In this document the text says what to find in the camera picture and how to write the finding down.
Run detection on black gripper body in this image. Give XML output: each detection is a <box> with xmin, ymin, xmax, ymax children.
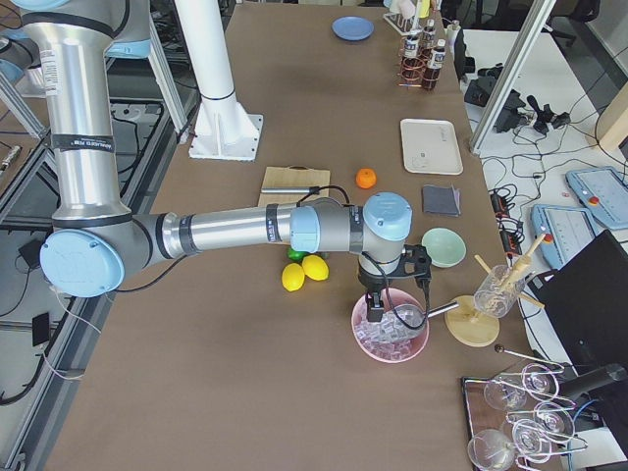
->
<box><xmin>358</xmin><ymin>244</ymin><xmax>432</xmax><ymax>296</ymax></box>

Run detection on blue plate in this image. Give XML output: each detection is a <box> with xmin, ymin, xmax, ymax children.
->
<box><xmin>332</xmin><ymin>16</ymin><xmax>375</xmax><ymax>41</ymax></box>

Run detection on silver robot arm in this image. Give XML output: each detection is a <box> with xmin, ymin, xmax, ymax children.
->
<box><xmin>19</xmin><ymin>1</ymin><xmax>431</xmax><ymax>322</ymax></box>

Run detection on pink bowl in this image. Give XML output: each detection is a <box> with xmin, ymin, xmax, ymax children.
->
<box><xmin>351</xmin><ymin>288</ymin><xmax>430</xmax><ymax>363</ymax></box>

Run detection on green bowl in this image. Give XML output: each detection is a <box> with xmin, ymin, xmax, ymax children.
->
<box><xmin>422</xmin><ymin>228</ymin><xmax>467</xmax><ymax>268</ymax></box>

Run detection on metal ice scoop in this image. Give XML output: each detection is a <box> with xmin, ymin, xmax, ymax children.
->
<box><xmin>392</xmin><ymin>301</ymin><xmax>459</xmax><ymax>331</ymax></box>

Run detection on grey folded cloth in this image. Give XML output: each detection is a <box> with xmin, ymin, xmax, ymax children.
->
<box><xmin>422</xmin><ymin>184</ymin><xmax>461</xmax><ymax>217</ymax></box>

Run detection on yellow lemon back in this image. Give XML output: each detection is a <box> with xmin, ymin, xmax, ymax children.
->
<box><xmin>301</xmin><ymin>254</ymin><xmax>330</xmax><ymax>282</ymax></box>

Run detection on yellow lemon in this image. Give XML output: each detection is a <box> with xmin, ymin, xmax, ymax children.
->
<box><xmin>281</xmin><ymin>263</ymin><xmax>305</xmax><ymax>292</ymax></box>
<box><xmin>301</xmin><ymin>254</ymin><xmax>330</xmax><ymax>282</ymax></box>

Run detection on wooden mug tree stand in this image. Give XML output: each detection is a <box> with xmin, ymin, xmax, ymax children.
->
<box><xmin>445</xmin><ymin>234</ymin><xmax>547</xmax><ymax>347</ymax></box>

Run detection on yellow lemon front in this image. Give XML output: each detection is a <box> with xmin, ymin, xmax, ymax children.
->
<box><xmin>281</xmin><ymin>263</ymin><xmax>305</xmax><ymax>292</ymax></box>

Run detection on clear glass mug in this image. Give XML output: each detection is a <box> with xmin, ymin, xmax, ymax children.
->
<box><xmin>473</xmin><ymin>265</ymin><xmax>525</xmax><ymax>318</ymax></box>

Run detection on green lime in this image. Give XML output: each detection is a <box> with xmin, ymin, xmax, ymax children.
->
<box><xmin>288</xmin><ymin>246</ymin><xmax>308</xmax><ymax>263</ymax></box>

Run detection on orange fruit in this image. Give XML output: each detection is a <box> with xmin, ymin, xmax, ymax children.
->
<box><xmin>355</xmin><ymin>168</ymin><xmax>378</xmax><ymax>189</ymax></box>

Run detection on cream serving tray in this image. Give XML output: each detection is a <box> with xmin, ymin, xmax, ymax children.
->
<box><xmin>400</xmin><ymin>119</ymin><xmax>463</xmax><ymax>176</ymax></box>

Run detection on wooden cutting board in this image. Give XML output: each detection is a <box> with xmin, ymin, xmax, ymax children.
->
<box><xmin>257</xmin><ymin>167</ymin><xmax>331</xmax><ymax>207</ymax></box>

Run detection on blue teach pendant near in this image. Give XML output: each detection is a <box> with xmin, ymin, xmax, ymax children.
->
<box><xmin>530</xmin><ymin>204</ymin><xmax>602</xmax><ymax>269</ymax></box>

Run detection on blue teach pendant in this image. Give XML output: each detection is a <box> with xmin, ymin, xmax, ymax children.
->
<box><xmin>530</xmin><ymin>204</ymin><xmax>602</xmax><ymax>269</ymax></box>
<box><xmin>565</xmin><ymin>167</ymin><xmax>627</xmax><ymax>230</ymax></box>

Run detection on wine glass one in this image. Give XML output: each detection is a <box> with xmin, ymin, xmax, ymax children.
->
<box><xmin>484</xmin><ymin>375</ymin><xmax>526</xmax><ymax>411</ymax></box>

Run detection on steel muddler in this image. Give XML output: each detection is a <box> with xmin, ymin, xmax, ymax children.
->
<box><xmin>260</xmin><ymin>185</ymin><xmax>321</xmax><ymax>194</ymax></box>

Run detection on black monitor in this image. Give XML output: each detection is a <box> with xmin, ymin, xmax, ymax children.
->
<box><xmin>529</xmin><ymin>230</ymin><xmax>627</xmax><ymax>367</ymax></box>

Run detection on wine glass three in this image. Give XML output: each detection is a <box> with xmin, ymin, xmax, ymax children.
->
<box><xmin>467</xmin><ymin>429</ymin><xmax>516</xmax><ymax>471</ymax></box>

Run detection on tea bottle two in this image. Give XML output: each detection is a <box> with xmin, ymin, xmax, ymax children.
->
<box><xmin>421</xmin><ymin>39</ymin><xmax>446</xmax><ymax>90</ymax></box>

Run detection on black glass tray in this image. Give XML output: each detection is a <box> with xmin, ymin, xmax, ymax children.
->
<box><xmin>461</xmin><ymin>363</ymin><xmax>588</xmax><ymax>470</ymax></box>

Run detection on tea bottle one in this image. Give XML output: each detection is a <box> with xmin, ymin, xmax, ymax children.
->
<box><xmin>400</xmin><ymin>29</ymin><xmax>422</xmax><ymax>85</ymax></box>

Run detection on blue teach pendant far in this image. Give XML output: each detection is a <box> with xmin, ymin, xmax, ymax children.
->
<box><xmin>565</xmin><ymin>167</ymin><xmax>627</xmax><ymax>230</ymax></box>

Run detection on wine glass two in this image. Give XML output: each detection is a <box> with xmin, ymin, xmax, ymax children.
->
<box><xmin>512</xmin><ymin>419</ymin><xmax>552</xmax><ymax>463</ymax></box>

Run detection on tea bottle three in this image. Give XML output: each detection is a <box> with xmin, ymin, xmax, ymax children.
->
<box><xmin>423</xmin><ymin>19</ymin><xmax>436</xmax><ymax>51</ymax></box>

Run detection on copper wire bottle rack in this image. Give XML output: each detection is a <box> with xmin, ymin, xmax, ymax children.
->
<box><xmin>397</xmin><ymin>27</ymin><xmax>444</xmax><ymax>90</ymax></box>

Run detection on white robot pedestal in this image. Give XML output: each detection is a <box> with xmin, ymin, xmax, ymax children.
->
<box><xmin>176</xmin><ymin>0</ymin><xmax>263</xmax><ymax>162</ymax></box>

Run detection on aluminium frame post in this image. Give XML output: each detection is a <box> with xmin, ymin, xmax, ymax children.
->
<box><xmin>469</xmin><ymin>0</ymin><xmax>555</xmax><ymax>154</ymax></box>

